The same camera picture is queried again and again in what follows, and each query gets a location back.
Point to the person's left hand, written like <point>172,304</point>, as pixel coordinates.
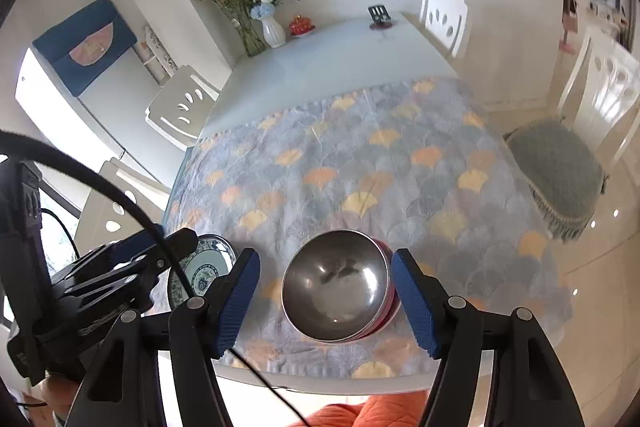
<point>52,394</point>

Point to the white fridge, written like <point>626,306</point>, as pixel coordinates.
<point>65,112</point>

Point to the clear glass vase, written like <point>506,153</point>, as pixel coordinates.
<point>252,39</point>

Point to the black phone stand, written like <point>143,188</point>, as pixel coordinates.
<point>380,14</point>

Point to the red steel bowl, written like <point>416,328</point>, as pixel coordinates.
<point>335,287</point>

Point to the small red pot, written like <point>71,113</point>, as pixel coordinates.
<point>301,27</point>

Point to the white chair with oval cutouts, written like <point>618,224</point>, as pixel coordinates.
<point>182,107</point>
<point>600,77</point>
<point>445,24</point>
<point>107,187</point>

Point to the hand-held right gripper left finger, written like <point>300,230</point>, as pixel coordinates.
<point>237,302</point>

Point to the ginkgo leaf patterned tablecloth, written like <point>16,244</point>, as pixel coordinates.
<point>375,167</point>

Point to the grey-green fringed seat cushion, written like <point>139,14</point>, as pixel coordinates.
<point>555,167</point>

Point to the blue fridge cover cloth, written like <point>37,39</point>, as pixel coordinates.
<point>80,47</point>

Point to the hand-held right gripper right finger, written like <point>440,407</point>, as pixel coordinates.
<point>415,302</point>

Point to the white ribbed vase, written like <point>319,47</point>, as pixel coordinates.
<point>273,32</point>

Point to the orange quilted cloth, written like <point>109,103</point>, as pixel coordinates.
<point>365,412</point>

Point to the white carved wall shelf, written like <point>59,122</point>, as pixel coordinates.
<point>155,54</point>

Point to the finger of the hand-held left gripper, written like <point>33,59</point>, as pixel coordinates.
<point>105,289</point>
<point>140,241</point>

